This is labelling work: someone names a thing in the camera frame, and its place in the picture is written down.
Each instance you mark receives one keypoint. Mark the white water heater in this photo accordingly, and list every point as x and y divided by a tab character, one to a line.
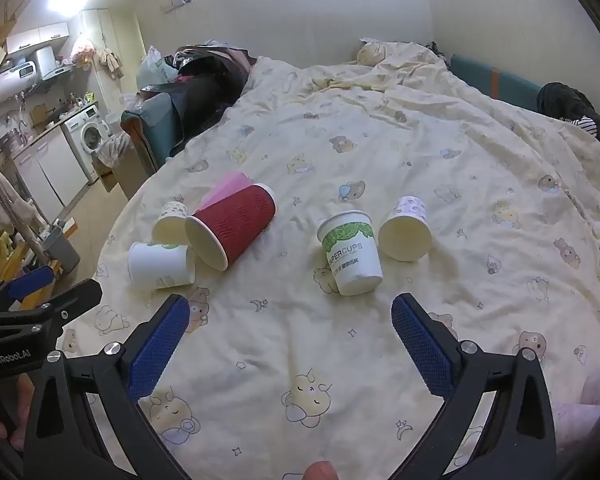
15	82

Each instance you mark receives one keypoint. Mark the small printed paper cup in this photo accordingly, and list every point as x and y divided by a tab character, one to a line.
171	220

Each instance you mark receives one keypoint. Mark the red ribbed paper cup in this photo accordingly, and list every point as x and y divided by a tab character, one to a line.
232	230

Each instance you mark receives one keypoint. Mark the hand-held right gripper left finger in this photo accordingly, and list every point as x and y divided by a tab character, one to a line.
157	347

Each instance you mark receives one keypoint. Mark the person's right hand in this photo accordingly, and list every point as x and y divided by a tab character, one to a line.
320	471

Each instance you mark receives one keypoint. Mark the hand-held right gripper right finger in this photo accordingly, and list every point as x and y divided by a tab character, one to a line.
422	347

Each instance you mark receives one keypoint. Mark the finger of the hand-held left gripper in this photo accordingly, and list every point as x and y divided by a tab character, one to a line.
75	300
27	282

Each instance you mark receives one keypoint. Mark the person's left hand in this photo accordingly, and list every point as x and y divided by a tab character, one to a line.
0	422

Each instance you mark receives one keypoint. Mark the person's pink clothing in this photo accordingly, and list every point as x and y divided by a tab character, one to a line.
597	400

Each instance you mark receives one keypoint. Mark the cardboard box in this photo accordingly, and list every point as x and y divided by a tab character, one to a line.
112	165

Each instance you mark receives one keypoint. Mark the grey trash bin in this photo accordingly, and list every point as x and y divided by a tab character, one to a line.
62	250

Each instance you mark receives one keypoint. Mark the hanging light clothes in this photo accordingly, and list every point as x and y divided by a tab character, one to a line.
7	200

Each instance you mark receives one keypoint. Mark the tall white wardrobe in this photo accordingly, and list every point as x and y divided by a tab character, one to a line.
112	45

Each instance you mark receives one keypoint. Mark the dark clothes with striped cloth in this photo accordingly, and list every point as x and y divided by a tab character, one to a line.
572	105

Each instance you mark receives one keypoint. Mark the wall hook rack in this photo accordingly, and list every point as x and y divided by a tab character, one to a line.
177	0

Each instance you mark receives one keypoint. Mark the purple printed paper cup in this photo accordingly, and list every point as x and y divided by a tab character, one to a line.
406	235

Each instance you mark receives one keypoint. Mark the white washing machine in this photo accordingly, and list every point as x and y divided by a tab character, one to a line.
87	135

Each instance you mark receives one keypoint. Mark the white wall cabinets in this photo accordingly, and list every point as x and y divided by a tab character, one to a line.
37	37

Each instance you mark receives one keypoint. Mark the white cup with green print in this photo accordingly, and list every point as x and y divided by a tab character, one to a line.
160	265

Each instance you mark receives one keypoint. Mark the cream printed blanket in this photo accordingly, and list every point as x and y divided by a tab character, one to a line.
330	150

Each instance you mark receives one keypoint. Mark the white kitchen cabinet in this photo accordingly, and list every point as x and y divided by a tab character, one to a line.
50	172

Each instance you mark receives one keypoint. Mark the pink paper cup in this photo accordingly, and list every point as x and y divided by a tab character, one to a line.
225	186

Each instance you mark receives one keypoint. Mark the blue armchair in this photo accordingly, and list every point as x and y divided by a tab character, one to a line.
152	120

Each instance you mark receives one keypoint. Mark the cream pillow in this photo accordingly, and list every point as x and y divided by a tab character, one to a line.
375	52

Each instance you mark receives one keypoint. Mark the white plastic bag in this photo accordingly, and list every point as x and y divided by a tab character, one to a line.
152	67

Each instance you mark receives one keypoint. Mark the white cup with green label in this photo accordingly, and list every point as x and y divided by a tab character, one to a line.
352	257

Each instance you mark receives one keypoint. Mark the teal headboard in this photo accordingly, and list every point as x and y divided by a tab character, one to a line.
495	80

